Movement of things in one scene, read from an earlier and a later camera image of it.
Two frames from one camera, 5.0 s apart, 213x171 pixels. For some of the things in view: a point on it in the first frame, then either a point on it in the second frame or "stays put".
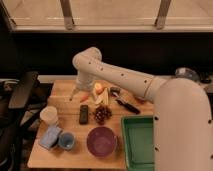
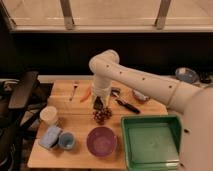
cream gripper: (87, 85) -> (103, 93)
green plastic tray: (139, 140) stays put
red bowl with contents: (140, 99) stays put
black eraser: (83, 114) -> (98, 104)
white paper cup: (49, 115) stays put
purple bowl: (101, 141) stays put
